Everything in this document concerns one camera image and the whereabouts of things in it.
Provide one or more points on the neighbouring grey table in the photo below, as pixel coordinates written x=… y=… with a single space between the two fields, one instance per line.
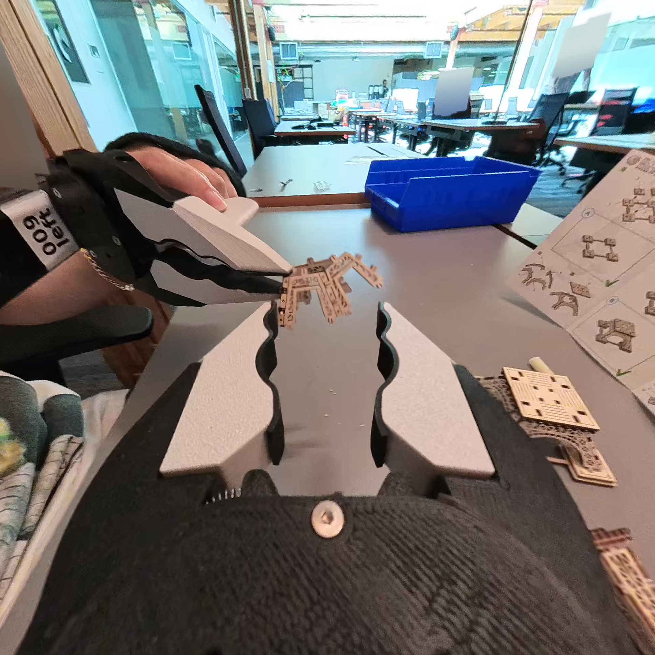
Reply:
x=307 y=169

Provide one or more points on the grey desk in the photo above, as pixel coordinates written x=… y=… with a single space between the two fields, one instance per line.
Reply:
x=460 y=286

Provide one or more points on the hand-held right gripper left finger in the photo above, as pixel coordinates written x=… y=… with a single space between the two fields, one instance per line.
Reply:
x=225 y=409

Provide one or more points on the blue plastic bin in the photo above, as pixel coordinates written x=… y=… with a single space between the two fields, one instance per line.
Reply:
x=450 y=204

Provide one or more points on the wooden tower spire model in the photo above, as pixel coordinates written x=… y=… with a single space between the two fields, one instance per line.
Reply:
x=629 y=578

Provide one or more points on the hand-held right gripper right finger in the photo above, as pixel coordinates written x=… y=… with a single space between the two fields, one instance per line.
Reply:
x=435 y=409

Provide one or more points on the dark wall picture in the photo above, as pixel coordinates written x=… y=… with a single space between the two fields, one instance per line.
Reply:
x=64 y=41

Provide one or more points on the wooden tower base model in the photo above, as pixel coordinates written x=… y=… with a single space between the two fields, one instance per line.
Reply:
x=550 y=396

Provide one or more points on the black chair armrest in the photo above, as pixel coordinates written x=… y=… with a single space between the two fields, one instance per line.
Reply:
x=76 y=332

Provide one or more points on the person's printed white shirt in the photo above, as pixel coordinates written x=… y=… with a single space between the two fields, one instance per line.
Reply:
x=30 y=435

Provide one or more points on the pale wax stick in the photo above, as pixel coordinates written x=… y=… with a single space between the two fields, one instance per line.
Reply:
x=540 y=364

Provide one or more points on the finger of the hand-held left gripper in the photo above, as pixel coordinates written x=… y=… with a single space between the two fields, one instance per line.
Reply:
x=215 y=235
x=220 y=297

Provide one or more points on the person's left hand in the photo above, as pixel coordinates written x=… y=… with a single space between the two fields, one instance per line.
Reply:
x=179 y=176

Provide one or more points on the tall black chair back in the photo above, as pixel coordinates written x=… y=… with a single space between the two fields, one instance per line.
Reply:
x=217 y=128

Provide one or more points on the small wooden arch assembly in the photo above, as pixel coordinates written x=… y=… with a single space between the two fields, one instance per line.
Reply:
x=317 y=286

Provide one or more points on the long office desk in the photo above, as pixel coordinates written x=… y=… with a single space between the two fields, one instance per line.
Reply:
x=460 y=124

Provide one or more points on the paper instruction sheet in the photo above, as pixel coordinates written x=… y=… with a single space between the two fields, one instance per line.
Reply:
x=604 y=266

